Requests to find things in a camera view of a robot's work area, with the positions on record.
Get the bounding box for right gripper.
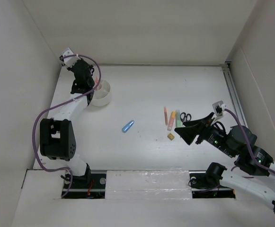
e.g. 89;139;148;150
173;111;236;157

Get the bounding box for red and white pen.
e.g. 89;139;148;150
95;76;100;90

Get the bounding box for brown highlighter pen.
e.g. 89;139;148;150
164;106;168;125

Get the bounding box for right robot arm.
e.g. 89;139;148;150
175;113;275;214

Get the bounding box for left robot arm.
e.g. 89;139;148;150
40;55;96;188

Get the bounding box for green highlighter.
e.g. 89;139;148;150
176;110;182;128

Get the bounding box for white round divided container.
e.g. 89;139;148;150
90;80;112;107

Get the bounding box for orange pink highlighter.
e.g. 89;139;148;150
167;111;176;131

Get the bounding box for small yellow eraser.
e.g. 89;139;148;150
167;133;174;140

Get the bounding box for blue transparent capped item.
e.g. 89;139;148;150
122;120;134;133

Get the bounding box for white front panel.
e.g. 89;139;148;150
105;169;192;201

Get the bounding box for black handled scissors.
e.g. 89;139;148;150
180;112;192;123

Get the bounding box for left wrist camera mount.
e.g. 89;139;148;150
60;47;80;68

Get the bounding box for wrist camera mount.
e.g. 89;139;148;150
212;100;226;118
60;47;80;68

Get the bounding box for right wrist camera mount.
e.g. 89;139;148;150
212;100;226;118

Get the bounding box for aluminium rail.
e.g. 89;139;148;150
221;61;248;127

